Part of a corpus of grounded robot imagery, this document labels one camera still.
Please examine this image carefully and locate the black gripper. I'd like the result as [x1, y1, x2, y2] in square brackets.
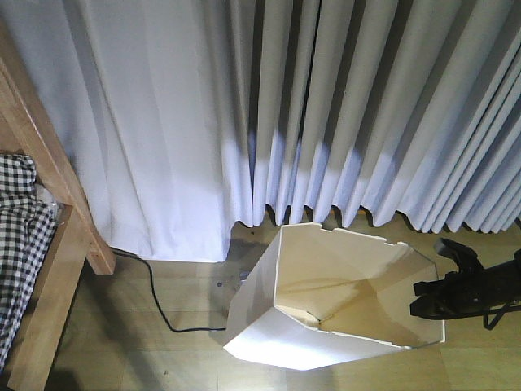
[409, 238, 489, 321]

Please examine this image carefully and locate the white plastic trash bin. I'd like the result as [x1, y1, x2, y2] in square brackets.
[224, 223, 445, 371]

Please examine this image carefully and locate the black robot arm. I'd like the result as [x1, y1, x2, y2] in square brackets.
[409, 238, 520, 330]

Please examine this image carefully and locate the white curtain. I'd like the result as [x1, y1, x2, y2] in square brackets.
[1, 1, 520, 261]

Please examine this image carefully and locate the black white checkered bedsheet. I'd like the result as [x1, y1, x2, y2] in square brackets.
[1, 154, 56, 367]

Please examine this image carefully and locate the black power cord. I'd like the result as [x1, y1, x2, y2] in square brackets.
[110, 247, 228, 334]

